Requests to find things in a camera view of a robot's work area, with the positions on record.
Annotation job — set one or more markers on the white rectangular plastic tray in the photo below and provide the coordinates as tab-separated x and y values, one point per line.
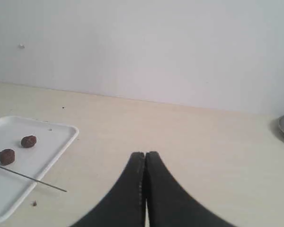
52	140

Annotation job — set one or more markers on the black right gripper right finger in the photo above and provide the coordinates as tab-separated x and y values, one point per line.
169	205

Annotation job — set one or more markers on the thin metal skewer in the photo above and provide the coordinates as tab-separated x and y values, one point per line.
32	179

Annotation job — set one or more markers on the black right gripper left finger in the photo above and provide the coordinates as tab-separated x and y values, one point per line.
124	205

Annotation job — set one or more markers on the red meatball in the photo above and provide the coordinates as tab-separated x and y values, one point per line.
28	141
7	156

